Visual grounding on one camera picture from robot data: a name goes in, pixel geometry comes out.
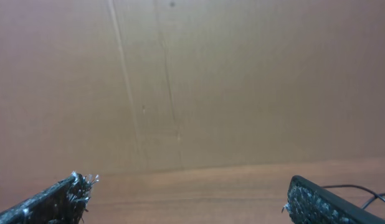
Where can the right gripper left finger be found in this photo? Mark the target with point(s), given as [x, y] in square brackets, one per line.
[65, 202]

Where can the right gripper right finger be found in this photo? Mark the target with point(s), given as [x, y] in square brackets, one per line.
[309, 203]

